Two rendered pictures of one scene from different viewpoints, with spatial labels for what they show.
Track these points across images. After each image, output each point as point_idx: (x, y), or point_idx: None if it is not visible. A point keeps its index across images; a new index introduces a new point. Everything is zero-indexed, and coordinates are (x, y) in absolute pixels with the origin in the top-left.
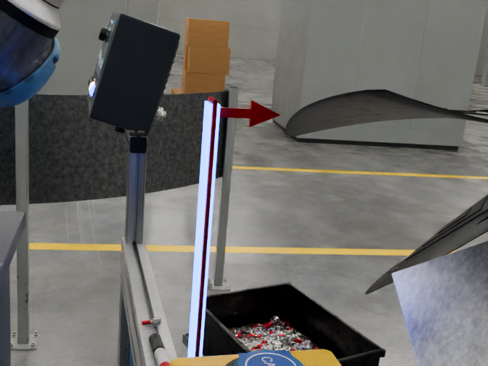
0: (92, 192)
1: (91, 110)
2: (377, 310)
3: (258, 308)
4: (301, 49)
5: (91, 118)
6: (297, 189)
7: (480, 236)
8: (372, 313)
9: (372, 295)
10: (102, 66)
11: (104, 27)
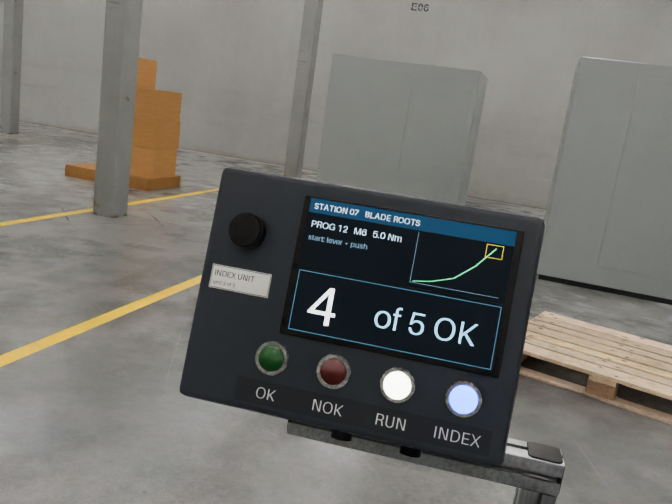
0: None
1: (504, 449)
2: (42, 471)
3: None
4: None
5: (501, 464)
6: None
7: (27, 316)
8: (41, 478)
9: (10, 453)
10: (487, 340)
11: (257, 216)
